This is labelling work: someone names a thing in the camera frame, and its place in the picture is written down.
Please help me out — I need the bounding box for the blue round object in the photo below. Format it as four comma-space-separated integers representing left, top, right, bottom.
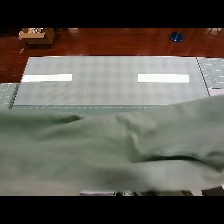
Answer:
168, 31, 185, 43

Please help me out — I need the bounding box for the cardboard box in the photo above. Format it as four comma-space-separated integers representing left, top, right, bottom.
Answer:
18, 27, 56, 45

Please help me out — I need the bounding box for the silver frame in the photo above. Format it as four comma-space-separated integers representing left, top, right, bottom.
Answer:
79, 189, 205, 197

